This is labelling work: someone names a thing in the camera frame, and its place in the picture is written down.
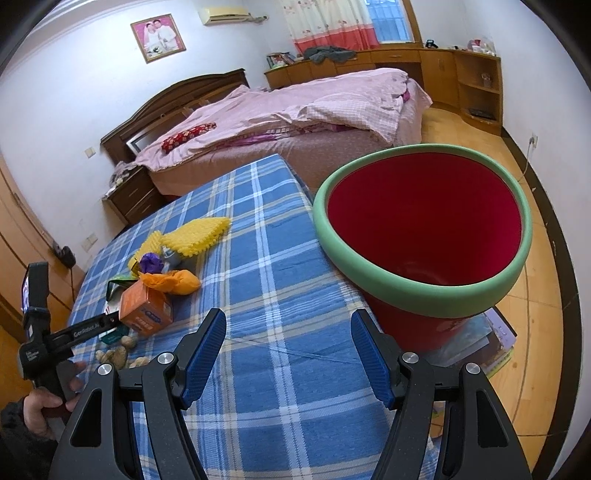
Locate person's left hand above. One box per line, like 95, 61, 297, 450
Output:
23, 362, 88, 432

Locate black power adapter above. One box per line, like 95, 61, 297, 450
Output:
53, 242, 77, 268

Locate stack of magazines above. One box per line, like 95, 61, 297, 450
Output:
434, 307, 518, 379

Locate clear containers on cabinet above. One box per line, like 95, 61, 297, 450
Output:
466, 37, 497, 56

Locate large yellow foam net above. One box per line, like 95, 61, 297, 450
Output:
163, 217, 232, 257

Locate grey clothes heap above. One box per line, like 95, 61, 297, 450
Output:
307, 45, 357, 64

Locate window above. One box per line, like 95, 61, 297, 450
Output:
365, 0, 416, 44

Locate framed wall photo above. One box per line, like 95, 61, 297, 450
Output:
130, 15, 186, 64

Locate orange plastic bag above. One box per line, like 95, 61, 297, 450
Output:
139, 268, 201, 296

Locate wall air conditioner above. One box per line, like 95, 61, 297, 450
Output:
198, 4, 256, 26

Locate red bucket with green rim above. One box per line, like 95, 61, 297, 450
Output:
312, 144, 533, 354

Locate floral curtain with red hem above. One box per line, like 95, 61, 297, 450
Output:
279, 0, 380, 56

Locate pale cloth bundle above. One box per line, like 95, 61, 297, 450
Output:
110, 161, 136, 186

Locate wooden nightstand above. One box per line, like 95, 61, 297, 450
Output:
102, 164, 162, 227

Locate wooden bed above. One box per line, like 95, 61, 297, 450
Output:
100, 68, 432, 199

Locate pile of peanuts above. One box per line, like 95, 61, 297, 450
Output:
95, 335, 151, 370

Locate blue plaid table cloth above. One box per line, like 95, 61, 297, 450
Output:
69, 154, 439, 480

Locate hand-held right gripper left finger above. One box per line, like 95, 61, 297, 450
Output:
48, 308, 228, 480

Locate person's left forearm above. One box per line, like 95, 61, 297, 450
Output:
0, 401, 58, 480

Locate red floral pillow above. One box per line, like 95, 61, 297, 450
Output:
161, 122, 218, 153

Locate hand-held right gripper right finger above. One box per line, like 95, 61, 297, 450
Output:
350, 309, 534, 480

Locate wooden desk cabinet unit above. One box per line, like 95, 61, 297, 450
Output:
264, 46, 504, 136

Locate orange cardboard box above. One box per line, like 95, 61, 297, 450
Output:
119, 281, 174, 337

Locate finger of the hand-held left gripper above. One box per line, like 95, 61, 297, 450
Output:
102, 310, 130, 337

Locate pink checked quilt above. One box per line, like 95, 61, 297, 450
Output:
134, 68, 432, 171

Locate row of books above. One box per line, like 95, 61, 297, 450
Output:
267, 52, 303, 69

